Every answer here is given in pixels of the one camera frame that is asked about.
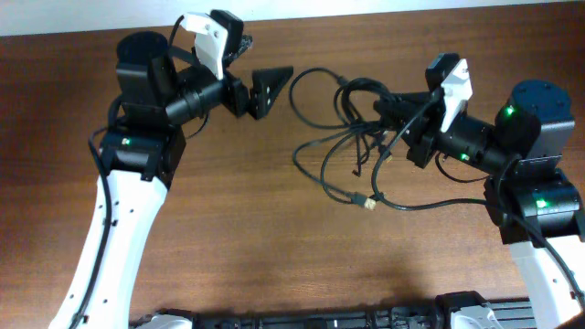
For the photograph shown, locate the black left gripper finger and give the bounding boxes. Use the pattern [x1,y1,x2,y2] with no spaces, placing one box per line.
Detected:
[223,35,253,62]
[249,66,293,120]

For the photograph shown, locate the black cable bundle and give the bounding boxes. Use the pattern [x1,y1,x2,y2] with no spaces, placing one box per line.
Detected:
[288,67,403,212]

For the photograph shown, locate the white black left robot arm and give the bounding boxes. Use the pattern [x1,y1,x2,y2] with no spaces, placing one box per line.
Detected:
[50,31,293,328]

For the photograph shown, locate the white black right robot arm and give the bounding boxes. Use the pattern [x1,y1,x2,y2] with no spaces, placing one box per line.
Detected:
[374,80,584,328]

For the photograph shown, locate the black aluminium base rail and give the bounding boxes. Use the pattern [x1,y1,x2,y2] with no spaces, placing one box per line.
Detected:
[129,291,537,329]

